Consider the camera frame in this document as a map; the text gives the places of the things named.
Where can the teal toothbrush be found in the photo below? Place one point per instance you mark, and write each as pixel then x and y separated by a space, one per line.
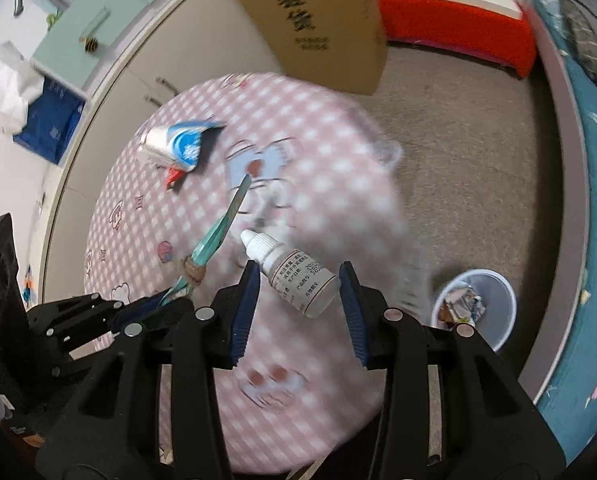
pixel 213 237

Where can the white dropper bottle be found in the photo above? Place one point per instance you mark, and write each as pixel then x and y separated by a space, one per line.
pixel 298 275

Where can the pink checked tablecloth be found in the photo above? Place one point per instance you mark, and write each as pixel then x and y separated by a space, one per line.
pixel 318 175

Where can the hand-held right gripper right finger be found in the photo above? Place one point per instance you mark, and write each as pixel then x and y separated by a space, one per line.
pixel 353 310

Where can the beige cabinet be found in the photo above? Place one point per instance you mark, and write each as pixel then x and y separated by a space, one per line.
pixel 123 105

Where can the white plastic bag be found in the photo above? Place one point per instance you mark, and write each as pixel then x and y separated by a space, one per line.
pixel 3 95

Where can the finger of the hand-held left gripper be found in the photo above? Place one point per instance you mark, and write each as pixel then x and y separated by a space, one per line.
pixel 78 345
pixel 128 312

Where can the small red wrapper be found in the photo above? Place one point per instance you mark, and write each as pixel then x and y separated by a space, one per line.
pixel 174 176

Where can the large cardboard box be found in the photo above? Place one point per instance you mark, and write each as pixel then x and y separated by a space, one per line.
pixel 318 10

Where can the grey blanket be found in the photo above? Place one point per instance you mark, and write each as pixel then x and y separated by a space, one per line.
pixel 588 35

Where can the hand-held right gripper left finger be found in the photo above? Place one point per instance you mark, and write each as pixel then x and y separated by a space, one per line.
pixel 246 305

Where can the red bench cabinet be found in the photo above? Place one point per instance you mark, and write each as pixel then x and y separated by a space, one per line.
pixel 453 25

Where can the blue bag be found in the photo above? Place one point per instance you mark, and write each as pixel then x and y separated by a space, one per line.
pixel 53 125

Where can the light blue wastebasket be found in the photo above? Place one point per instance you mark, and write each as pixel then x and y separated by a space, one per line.
pixel 503 305

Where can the blue white toothpaste tube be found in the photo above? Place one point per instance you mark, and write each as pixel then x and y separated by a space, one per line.
pixel 178 142

